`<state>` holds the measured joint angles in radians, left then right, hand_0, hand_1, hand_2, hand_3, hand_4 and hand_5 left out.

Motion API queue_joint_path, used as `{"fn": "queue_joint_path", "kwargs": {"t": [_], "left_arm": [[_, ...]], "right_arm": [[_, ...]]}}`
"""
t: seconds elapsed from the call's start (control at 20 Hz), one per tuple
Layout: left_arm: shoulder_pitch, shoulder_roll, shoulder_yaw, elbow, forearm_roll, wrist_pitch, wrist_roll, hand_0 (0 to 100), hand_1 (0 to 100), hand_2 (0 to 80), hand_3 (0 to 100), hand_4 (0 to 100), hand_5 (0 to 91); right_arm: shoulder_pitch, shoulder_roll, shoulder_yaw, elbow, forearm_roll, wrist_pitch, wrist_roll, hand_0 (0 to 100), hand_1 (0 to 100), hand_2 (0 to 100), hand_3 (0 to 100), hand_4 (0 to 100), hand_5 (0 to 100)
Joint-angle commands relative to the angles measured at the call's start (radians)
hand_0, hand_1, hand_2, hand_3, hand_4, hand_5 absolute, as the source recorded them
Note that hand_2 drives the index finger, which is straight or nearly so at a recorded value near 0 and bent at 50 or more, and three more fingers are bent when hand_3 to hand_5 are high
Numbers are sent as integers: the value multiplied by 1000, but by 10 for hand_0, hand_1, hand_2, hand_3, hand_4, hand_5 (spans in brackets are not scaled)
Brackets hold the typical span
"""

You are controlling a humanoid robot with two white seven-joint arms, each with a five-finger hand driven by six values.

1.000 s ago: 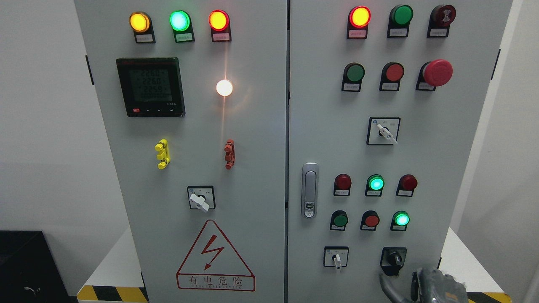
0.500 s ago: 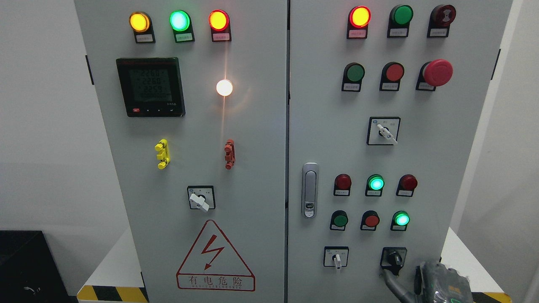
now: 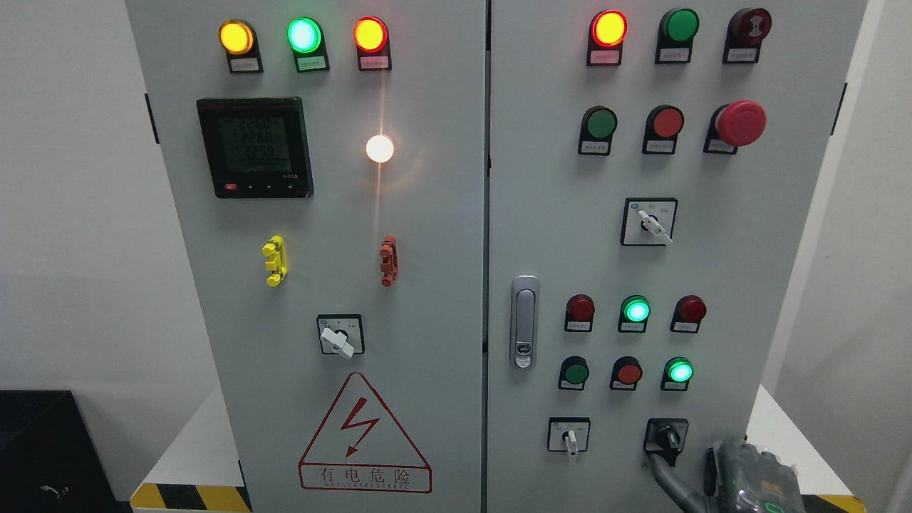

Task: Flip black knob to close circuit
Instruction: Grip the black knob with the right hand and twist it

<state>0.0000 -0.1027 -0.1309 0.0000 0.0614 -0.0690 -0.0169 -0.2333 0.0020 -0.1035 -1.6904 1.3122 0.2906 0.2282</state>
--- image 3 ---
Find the lit green indicator middle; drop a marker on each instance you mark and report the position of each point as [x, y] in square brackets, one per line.
[633, 314]

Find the grey electrical cabinet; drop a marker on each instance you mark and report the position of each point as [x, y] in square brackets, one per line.
[484, 103]

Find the green push button upper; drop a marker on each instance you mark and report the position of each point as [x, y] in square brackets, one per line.
[598, 125]

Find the dark red indicator left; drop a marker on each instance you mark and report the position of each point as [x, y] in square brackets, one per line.
[580, 314]

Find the red push button lower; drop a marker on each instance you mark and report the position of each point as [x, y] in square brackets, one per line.
[626, 374]

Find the black digital power meter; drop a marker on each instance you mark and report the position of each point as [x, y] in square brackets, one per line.
[256, 147]

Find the lit green push button lower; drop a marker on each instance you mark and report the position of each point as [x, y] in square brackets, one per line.
[677, 374]

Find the green indicator light top left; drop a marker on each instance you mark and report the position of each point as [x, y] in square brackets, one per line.
[305, 37]

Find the dark red indicator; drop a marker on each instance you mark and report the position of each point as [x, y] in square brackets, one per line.
[689, 311]
[580, 314]

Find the white selector switch left door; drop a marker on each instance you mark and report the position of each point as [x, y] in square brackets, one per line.
[341, 334]

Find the white glowing lamp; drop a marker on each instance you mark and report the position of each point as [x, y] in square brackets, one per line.
[380, 148]

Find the red terminal connector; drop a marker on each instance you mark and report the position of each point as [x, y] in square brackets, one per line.
[389, 261]

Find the black knob switch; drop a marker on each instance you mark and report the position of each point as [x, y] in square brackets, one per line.
[665, 437]

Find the white selector switch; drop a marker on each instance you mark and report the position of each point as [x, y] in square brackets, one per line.
[568, 436]
[648, 221]

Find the dark red indicator right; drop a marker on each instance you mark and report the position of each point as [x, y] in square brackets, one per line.
[689, 311]

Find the orange-red indicator light left door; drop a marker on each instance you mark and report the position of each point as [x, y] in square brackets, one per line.
[372, 40]

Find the red-ringed lit indicator right door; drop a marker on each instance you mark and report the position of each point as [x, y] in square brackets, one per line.
[607, 32]

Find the yellow indicator light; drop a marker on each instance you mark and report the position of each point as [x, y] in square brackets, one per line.
[241, 46]

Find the dark green light top right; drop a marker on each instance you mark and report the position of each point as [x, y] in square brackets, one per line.
[676, 32]

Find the red electric hazard sticker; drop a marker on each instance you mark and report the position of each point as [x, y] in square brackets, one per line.
[361, 446]

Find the dark red buzzer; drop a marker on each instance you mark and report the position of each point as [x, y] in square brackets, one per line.
[744, 36]

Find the silver door latch handle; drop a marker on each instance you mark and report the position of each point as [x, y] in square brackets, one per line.
[523, 331]

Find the yellow terminal connector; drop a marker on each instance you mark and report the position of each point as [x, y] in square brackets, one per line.
[274, 252]

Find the black box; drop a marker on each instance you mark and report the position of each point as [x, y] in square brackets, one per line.
[48, 461]

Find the red emergency stop button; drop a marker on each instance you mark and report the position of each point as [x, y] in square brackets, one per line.
[734, 125]

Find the red push button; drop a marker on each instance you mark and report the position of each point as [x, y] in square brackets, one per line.
[626, 374]
[661, 130]

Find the white selector switch lower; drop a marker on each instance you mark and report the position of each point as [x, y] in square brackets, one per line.
[568, 436]

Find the red push button upper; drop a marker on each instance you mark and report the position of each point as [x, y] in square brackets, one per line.
[661, 130]

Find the white selector switch upper right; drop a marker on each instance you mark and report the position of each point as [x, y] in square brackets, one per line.
[648, 221]

